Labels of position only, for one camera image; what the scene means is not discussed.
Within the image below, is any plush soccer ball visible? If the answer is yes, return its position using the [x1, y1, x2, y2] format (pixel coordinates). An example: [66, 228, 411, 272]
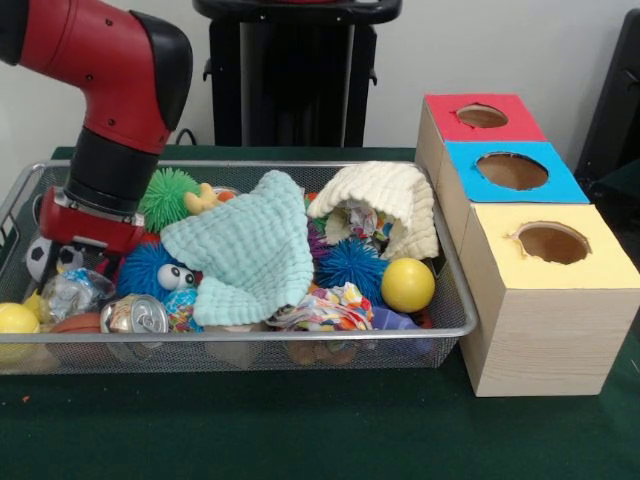
[25, 237, 85, 279]

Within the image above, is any silver mesh bin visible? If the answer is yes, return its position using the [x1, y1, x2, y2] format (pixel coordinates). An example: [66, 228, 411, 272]
[0, 159, 479, 376]

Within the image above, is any mint waffle cloth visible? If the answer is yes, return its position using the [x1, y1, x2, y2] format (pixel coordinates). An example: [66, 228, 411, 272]
[159, 169, 315, 326]

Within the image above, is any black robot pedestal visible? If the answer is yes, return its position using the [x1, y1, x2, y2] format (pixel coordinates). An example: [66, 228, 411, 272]
[192, 0, 404, 148]

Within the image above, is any green spiky ball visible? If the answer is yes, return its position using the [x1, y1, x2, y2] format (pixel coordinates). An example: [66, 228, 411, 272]
[139, 167, 201, 234]

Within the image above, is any cream waffle cloth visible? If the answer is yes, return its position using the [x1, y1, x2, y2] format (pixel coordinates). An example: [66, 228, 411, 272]
[307, 160, 440, 261]

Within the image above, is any blue spiky ball with eyes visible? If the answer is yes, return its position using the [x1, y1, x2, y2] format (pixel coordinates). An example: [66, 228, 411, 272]
[117, 242, 201, 304]

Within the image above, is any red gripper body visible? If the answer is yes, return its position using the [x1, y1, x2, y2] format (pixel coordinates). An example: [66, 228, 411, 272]
[38, 187, 146, 256]

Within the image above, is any wooden box with three holes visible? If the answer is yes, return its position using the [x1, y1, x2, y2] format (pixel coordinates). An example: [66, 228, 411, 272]
[414, 93, 640, 399]

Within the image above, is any yellow plastic ball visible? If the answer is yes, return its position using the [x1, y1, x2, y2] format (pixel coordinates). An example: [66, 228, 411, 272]
[0, 302, 41, 335]
[380, 257, 436, 314]

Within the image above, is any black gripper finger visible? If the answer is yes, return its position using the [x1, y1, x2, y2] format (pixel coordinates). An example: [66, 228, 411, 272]
[39, 243, 62, 290]
[103, 254, 126, 282]

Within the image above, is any dark green table cloth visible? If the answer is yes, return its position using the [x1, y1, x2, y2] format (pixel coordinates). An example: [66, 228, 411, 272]
[594, 159, 640, 201]
[0, 144, 640, 480]

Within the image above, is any silver drink can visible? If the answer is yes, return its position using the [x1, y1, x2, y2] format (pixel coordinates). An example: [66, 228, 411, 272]
[99, 293, 171, 349]

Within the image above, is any multicolour patterned cloth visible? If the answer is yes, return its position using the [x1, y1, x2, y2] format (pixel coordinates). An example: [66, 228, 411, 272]
[267, 282, 375, 332]

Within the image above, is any clear plastic packet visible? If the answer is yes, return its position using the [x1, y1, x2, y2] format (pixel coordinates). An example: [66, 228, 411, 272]
[39, 267, 117, 324]

